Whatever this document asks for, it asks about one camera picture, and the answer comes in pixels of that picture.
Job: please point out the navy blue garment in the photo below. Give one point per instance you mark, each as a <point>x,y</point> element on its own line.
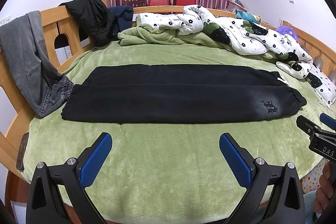
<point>122,19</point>

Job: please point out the green plush bed sheet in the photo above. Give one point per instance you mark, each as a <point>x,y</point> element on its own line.
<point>170,173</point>

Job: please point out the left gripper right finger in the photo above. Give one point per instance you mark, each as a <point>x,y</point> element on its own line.
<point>285,205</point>

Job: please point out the star pattern mattress cover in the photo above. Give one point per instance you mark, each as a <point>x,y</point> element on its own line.
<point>310,182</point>

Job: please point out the grey denim jeans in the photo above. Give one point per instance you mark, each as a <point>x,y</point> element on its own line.
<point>24,48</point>

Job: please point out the black jacket on headboard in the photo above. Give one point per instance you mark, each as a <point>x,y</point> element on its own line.
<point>94,18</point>

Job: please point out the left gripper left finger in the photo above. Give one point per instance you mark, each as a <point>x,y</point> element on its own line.
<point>45,203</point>

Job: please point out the purple plush item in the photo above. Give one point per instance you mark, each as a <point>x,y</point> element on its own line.
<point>287,30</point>

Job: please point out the teal patterned pillow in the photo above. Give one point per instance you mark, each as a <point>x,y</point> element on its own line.
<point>247,16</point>

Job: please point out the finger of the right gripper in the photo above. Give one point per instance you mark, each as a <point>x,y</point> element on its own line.
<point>328,121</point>
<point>307,126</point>

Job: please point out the red chair left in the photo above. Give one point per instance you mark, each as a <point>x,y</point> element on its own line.
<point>158,2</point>

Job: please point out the white floral quilt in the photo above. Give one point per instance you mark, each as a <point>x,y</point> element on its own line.
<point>246,38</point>

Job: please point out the person right hand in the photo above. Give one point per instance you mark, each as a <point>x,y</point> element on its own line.
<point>325,191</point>

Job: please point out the wooden bed frame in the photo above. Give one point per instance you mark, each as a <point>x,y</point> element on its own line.
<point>58,21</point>

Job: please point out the black pants white stripe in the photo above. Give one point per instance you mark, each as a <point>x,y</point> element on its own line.
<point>181,94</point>

